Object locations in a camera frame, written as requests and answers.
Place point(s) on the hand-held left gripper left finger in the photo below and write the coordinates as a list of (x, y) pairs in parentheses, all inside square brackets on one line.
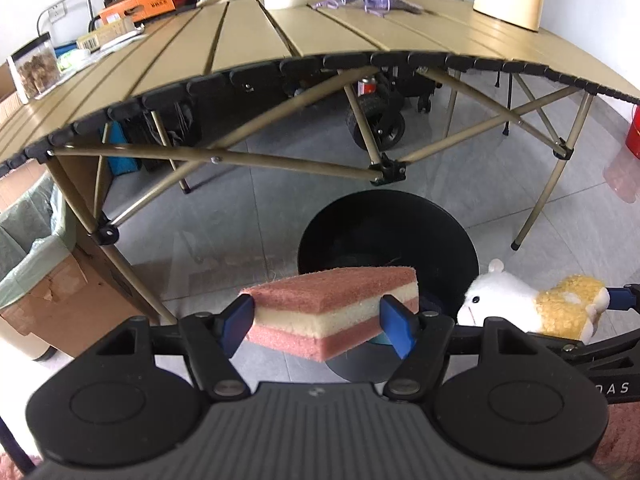
[(235, 320)]

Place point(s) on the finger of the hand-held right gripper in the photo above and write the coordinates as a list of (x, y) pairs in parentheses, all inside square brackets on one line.
[(624, 299), (600, 351)]

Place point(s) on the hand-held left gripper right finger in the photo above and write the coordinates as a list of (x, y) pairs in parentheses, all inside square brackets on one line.
[(397, 327)]

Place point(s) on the pink and cream sponge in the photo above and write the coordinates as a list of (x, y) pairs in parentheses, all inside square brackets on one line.
[(330, 305)]

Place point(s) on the black round trash bin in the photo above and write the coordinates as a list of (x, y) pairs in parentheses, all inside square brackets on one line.
[(380, 230)]

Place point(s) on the white and yellow plush hamster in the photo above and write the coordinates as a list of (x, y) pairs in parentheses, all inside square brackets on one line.
[(505, 300)]

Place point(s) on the pink fluffy rug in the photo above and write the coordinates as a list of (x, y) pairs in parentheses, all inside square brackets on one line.
[(622, 440)]

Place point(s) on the red bucket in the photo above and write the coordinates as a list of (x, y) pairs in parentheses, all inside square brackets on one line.
[(634, 132)]

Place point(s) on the large cardboard box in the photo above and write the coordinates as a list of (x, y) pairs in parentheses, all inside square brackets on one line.
[(65, 310)]

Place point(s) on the blue box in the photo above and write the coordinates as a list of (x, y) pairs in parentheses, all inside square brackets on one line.
[(122, 152)]

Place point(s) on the pale green plastic bag liner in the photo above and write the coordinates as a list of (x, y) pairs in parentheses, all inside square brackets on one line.
[(30, 240)]

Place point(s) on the red gas canister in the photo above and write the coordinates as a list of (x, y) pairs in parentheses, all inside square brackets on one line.
[(367, 87)]

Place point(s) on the tan slatted folding table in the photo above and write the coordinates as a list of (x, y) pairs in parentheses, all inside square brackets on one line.
[(250, 45)]

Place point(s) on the green and white packet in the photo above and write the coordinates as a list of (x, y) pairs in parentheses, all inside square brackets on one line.
[(75, 60)]

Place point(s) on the small tan printed box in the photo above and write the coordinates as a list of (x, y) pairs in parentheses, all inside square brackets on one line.
[(107, 35)]

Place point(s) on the clear snack jar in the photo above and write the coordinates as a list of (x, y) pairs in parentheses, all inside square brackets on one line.
[(35, 67)]

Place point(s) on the white metal frame chair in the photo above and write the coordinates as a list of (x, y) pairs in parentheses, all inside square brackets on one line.
[(62, 10)]

